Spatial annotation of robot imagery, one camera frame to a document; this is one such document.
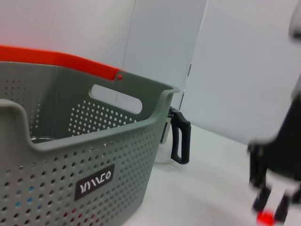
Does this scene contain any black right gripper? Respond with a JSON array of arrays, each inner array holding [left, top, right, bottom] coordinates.
[[246, 93, 301, 221]]

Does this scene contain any glass pitcher with black handle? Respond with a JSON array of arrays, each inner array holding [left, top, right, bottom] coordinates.
[[159, 105, 192, 166]]

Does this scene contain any orange basket handle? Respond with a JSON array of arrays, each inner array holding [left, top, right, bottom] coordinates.
[[0, 44, 125, 82]]

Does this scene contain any glass teacup with black handle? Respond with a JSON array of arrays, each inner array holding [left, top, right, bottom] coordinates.
[[30, 136, 56, 144]]

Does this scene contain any small red square brick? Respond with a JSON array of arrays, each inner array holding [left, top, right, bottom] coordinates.
[[256, 210, 277, 226]]

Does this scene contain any grey-green perforated storage bin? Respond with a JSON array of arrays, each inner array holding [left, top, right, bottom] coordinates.
[[0, 61, 181, 226]]

